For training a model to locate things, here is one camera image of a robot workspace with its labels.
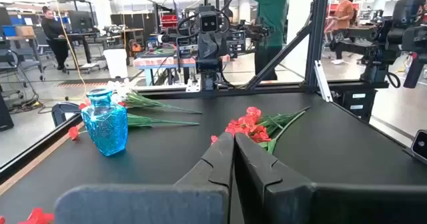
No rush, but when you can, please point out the black control box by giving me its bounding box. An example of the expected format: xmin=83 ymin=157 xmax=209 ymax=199
xmin=339 ymin=88 xmax=378 ymax=123

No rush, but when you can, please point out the blue storage bin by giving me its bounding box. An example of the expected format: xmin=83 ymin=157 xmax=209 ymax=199
xmin=9 ymin=15 xmax=33 ymax=27

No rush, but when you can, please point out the black computer tower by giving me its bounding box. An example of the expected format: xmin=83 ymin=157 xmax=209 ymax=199
xmin=0 ymin=93 xmax=15 ymax=133

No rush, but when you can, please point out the blue glass vase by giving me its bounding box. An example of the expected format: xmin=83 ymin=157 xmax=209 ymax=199
xmin=81 ymin=88 xmax=129 ymax=157

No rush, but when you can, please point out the red artificial flower bunch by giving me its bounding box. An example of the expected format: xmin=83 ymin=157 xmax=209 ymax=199
xmin=67 ymin=98 xmax=200 ymax=141
xmin=209 ymin=106 xmax=306 ymax=145
xmin=0 ymin=207 xmax=55 ymax=224

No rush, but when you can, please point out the black desk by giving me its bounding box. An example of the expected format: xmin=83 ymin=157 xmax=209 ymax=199
xmin=54 ymin=31 xmax=101 ymax=75

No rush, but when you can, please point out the cardboard box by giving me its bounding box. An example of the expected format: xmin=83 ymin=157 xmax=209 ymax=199
xmin=15 ymin=25 xmax=36 ymax=37

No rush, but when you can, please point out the black computer monitor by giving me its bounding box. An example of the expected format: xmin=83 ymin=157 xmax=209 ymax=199
xmin=67 ymin=10 xmax=95 ymax=32

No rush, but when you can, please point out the small black camera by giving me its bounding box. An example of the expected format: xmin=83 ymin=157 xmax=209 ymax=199
xmin=402 ymin=129 xmax=427 ymax=165

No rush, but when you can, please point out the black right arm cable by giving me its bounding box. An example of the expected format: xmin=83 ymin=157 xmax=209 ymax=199
xmin=175 ymin=0 xmax=238 ymax=40

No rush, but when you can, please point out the silver mounting bracket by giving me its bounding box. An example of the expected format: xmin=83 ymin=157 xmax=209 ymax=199
xmin=185 ymin=78 xmax=202 ymax=93

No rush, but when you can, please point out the white waste bin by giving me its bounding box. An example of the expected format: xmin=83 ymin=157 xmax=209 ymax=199
xmin=103 ymin=48 xmax=129 ymax=79

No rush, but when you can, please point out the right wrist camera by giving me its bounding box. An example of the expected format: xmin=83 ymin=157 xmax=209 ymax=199
xmin=198 ymin=11 xmax=220 ymax=33

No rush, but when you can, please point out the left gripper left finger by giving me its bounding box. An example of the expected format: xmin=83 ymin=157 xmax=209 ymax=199
xmin=55 ymin=132 xmax=235 ymax=224

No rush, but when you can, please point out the black aluminium rig frame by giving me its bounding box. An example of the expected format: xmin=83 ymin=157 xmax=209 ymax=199
xmin=0 ymin=0 xmax=391 ymax=185

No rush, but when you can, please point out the person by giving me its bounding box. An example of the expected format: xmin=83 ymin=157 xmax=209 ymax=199
xmin=242 ymin=0 xmax=289 ymax=82
xmin=323 ymin=0 xmax=356 ymax=66
xmin=41 ymin=5 xmax=70 ymax=71

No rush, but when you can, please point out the wooden top workbench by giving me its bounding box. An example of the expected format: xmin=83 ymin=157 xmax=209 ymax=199
xmin=132 ymin=52 xmax=232 ymax=87

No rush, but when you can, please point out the black floor cable bundle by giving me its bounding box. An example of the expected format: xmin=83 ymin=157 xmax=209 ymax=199
xmin=6 ymin=63 xmax=56 ymax=115

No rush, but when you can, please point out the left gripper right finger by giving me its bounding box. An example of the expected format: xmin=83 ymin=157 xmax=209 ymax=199
xmin=235 ymin=133 xmax=427 ymax=224

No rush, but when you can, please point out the yellow hanging cable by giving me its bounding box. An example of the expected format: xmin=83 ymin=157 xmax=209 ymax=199
xmin=54 ymin=0 xmax=88 ymax=97

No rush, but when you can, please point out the white artificial flower bunch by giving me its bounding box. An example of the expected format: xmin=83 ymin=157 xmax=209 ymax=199
xmin=105 ymin=78 xmax=203 ymax=115

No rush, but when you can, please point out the red storage bin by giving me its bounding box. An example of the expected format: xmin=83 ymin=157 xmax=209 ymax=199
xmin=160 ymin=14 xmax=179 ymax=29

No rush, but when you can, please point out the orange tool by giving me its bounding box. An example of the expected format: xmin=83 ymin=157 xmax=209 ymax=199
xmin=129 ymin=39 xmax=143 ymax=54

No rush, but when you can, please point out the white metal bracket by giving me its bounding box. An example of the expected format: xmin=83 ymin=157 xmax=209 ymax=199
xmin=313 ymin=59 xmax=334 ymax=103

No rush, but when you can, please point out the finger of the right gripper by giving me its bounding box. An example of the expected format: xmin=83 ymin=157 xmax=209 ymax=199
xmin=213 ymin=33 xmax=228 ymax=59
xmin=199 ymin=33 xmax=214 ymax=60

